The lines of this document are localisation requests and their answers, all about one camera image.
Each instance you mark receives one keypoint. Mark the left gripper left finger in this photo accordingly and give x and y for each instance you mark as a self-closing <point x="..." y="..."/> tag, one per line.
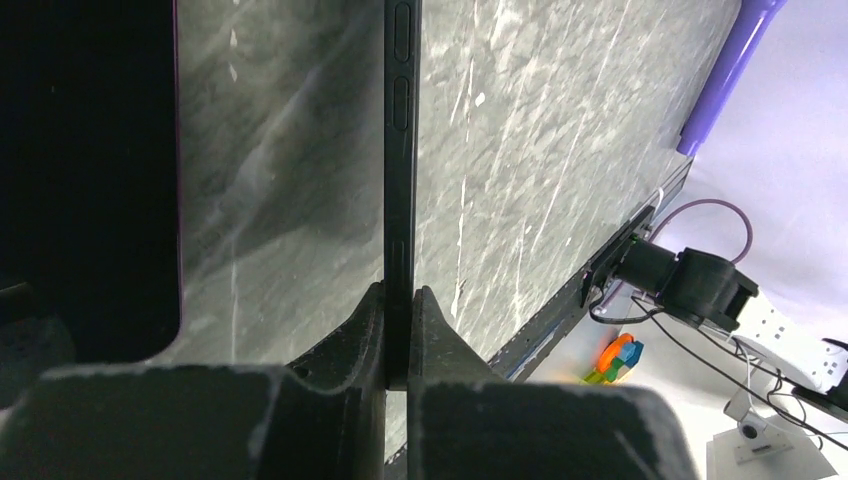
<point x="321" y="416"/>

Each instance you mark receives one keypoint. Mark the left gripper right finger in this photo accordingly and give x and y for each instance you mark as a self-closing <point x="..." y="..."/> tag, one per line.
<point x="464" y="421"/>

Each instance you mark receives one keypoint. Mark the black smartphone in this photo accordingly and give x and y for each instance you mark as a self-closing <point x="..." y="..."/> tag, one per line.
<point x="89" y="169"/>
<point x="402" y="54"/>

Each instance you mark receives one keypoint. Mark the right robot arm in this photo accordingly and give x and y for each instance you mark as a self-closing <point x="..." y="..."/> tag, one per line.
<point x="705" y="291"/>

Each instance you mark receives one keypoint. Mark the colourful toy blocks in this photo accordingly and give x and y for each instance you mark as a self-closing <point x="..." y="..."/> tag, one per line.
<point x="616" y="361"/>

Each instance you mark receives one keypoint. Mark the purple microphone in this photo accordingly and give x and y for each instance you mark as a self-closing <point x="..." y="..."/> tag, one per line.
<point x="748" y="29"/>

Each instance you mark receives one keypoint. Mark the white desk camera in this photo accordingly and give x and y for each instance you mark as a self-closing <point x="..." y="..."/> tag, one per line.
<point x="760" y="448"/>

